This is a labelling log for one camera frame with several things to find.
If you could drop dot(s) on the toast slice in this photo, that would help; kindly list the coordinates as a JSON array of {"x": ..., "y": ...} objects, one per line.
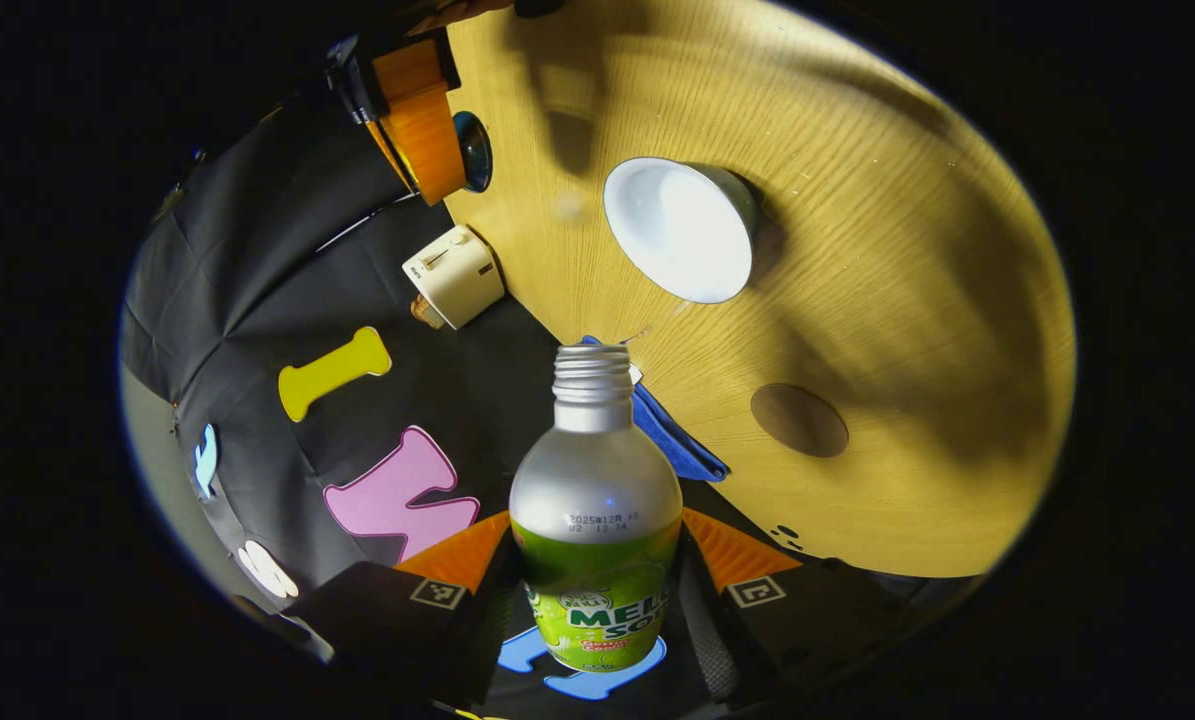
[{"x": 427, "y": 313}]

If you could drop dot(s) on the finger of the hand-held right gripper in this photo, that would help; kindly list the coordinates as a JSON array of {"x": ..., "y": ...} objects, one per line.
[{"x": 427, "y": 140}]

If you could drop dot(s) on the silver green water bottle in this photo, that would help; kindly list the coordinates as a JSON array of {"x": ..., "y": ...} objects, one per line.
[{"x": 597, "y": 480}]

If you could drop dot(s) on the white toaster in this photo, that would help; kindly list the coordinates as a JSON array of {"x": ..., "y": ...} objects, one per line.
[{"x": 452, "y": 275}]

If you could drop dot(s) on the blue folded towel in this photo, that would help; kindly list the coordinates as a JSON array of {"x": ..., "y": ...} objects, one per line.
[{"x": 677, "y": 440}]

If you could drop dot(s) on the dark teal teacup lid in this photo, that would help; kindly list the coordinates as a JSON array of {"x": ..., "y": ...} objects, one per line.
[{"x": 477, "y": 150}]

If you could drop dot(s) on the brown round coaster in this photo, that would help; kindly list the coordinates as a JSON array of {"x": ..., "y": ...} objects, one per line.
[{"x": 799, "y": 420}]

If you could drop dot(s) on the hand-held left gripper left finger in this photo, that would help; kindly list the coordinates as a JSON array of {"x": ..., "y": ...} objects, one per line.
[{"x": 387, "y": 620}]

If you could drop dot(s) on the black backdrop cloth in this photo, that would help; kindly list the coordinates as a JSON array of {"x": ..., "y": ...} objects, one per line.
[{"x": 257, "y": 300}]

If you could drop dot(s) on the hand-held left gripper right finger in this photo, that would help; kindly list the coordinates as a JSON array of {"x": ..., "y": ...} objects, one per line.
[{"x": 707, "y": 630}]

